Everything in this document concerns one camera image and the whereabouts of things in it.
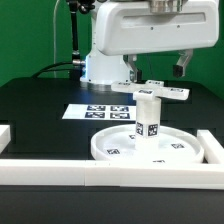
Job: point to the white cross-shaped table base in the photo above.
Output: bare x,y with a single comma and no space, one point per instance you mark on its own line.
151,87

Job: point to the white U-shaped fence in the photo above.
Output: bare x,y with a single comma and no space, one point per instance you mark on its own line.
209,174

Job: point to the white round table top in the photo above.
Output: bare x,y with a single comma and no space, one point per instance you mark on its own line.
123,143

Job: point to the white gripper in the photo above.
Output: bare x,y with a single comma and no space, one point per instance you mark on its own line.
124,28

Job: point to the black camera pole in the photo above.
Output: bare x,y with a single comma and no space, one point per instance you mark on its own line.
84,7

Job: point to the white marker sheet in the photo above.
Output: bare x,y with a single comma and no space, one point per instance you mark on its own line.
100,112

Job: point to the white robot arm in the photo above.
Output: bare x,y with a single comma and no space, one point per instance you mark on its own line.
102,70

